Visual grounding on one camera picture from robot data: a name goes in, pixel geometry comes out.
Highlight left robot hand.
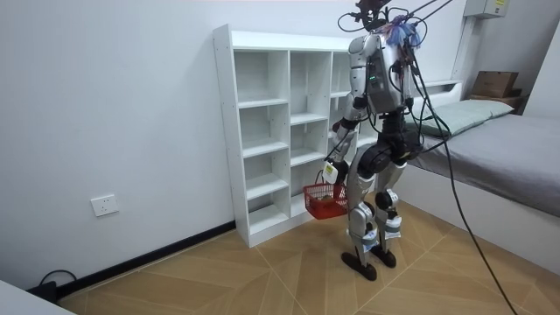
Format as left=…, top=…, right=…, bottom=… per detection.
left=322, top=158, right=350, bottom=186

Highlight red plastic basket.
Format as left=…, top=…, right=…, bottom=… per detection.
left=303, top=170, right=350, bottom=221

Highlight robot legs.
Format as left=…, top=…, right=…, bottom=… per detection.
left=340, top=125, right=424, bottom=282

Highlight robot body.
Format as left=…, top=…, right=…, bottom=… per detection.
left=337, top=0, right=428, bottom=129

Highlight grey-green pillow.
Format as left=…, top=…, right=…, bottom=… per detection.
left=404, top=99, right=515, bottom=139

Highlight white cubby shelf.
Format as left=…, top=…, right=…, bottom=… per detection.
left=213, top=24, right=382, bottom=249

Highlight grey bed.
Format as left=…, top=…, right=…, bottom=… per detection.
left=395, top=80, right=560, bottom=277

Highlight cardboard box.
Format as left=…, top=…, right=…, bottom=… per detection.
left=471, top=70, right=520, bottom=99

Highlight brown wooden nightstand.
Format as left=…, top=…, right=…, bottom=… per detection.
left=467, top=88, right=530, bottom=116

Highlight black power adapter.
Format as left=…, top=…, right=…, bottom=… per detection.
left=25, top=281, right=59, bottom=305

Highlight white desk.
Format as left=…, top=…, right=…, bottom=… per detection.
left=0, top=279, right=76, bottom=315

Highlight black floor cable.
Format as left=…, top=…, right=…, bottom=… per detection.
left=409, top=54, right=521, bottom=315

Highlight cable bundle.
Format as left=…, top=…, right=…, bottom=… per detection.
left=379, top=0, right=456, bottom=50

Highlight white wall cable conduit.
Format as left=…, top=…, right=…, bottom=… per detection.
left=451, top=16, right=478, bottom=82

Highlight grey wall electrical box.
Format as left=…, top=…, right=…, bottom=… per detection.
left=463, top=0, right=511, bottom=19

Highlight white wall socket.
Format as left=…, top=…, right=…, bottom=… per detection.
left=89, top=194, right=120, bottom=218

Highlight thin black adapter cable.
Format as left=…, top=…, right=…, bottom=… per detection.
left=38, top=269, right=78, bottom=286

